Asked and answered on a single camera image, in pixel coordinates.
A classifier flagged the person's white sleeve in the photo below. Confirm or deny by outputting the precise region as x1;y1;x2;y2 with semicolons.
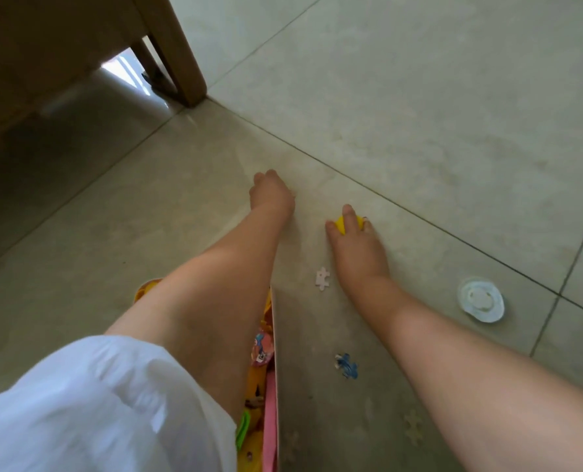
0;334;238;472

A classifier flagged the pink toy stick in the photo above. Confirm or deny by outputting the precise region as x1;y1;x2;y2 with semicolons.
263;368;278;472

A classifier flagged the white round toy dish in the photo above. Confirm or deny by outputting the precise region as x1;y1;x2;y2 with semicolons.
457;277;506;324

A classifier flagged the person's left forearm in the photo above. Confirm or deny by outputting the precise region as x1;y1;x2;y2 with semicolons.
104;210;292;423

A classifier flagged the person's right forearm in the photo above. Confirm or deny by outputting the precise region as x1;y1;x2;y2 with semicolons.
345;277;583;472

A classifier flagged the pink plastic toy tray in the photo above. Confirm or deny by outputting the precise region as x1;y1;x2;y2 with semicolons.
133;278;280;472

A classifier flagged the person's right hand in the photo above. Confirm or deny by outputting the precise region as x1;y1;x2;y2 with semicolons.
324;204;390;290

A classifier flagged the pink dark toy piece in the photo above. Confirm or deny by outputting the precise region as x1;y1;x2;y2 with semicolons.
251;331;275;367

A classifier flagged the yellow round toy fruit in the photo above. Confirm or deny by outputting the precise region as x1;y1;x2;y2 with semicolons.
335;214;369;235

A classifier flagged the person's left hand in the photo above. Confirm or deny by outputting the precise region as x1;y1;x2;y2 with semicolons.
248;169;296;222

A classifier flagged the dark wooden furniture foot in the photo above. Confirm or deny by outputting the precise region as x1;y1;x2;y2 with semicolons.
129;0;208;108

